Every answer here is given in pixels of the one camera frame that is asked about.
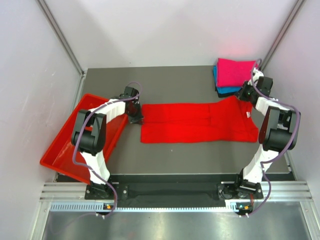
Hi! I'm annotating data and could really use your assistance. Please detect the red t-shirt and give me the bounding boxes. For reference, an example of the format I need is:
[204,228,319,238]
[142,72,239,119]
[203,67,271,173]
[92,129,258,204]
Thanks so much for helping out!
[140,96,259,144]

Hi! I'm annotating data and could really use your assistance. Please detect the aluminium frame post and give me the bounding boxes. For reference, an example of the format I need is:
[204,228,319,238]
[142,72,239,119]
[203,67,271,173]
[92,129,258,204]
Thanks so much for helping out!
[35,0,85,76]
[259,0,307,71]

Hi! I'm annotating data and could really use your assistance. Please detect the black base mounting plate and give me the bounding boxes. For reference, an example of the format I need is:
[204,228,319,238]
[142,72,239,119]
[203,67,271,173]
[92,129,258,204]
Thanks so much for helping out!
[84,173,263,201]

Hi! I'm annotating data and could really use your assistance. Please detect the blue folded t-shirt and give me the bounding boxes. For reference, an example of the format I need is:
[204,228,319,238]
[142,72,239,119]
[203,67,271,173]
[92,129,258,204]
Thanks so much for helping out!
[212,65,241,96]

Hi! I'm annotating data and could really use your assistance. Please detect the red plastic bin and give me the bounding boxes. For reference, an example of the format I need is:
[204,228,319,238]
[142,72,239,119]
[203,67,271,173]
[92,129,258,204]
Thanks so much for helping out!
[40,93,128,184]

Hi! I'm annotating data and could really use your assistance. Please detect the black folded t-shirt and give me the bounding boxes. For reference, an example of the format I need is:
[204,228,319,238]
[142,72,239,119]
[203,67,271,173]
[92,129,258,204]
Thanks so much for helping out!
[215,87,236,98]

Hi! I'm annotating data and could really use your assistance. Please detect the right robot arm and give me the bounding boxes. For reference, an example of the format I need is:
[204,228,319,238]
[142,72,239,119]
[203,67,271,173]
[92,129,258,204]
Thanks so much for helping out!
[217,76,301,200]

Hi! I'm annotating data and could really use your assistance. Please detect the aluminium front rail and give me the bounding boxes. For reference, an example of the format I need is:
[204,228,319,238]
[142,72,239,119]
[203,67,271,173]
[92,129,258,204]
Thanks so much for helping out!
[40,181,313,213]

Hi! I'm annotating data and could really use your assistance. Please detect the pink folded t-shirt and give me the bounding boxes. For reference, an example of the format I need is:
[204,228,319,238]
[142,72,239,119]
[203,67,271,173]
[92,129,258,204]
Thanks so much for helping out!
[216,58,256,88]

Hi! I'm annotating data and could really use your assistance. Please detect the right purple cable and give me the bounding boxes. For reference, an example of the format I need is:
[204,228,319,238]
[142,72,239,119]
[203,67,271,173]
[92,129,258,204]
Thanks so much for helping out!
[217,58,301,218]

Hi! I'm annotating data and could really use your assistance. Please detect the left aluminium frame post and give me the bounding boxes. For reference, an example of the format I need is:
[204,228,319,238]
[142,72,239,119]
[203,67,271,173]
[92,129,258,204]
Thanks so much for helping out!
[35,0,85,76]

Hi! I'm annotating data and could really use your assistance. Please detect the right aluminium frame post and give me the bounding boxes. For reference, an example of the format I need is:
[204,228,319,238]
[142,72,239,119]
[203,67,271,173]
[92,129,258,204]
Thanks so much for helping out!
[259,0,307,71]

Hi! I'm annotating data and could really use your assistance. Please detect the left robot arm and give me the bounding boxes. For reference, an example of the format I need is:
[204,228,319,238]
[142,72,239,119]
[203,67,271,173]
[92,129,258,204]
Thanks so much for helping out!
[71,85,144,200]

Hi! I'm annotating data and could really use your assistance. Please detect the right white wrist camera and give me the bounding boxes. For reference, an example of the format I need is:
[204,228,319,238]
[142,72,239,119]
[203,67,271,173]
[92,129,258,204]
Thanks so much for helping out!
[250,67,264,84]

